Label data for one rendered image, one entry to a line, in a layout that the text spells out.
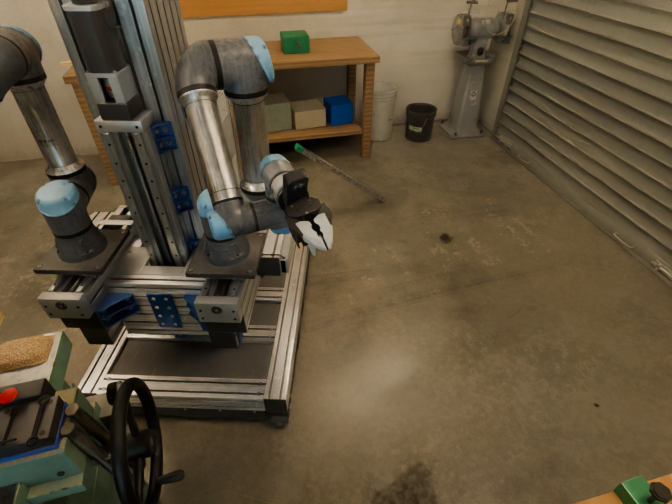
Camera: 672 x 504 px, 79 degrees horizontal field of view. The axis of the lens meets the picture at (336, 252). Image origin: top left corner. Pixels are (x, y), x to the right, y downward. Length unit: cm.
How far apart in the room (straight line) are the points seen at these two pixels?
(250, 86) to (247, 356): 117
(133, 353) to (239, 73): 135
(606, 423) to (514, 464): 48
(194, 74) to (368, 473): 152
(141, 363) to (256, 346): 49
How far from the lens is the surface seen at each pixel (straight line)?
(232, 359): 189
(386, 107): 395
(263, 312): 204
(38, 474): 102
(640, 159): 319
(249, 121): 119
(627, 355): 256
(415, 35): 423
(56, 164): 160
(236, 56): 112
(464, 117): 428
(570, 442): 213
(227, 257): 136
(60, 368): 121
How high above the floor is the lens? 171
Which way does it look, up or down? 40 degrees down
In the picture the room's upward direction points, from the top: straight up
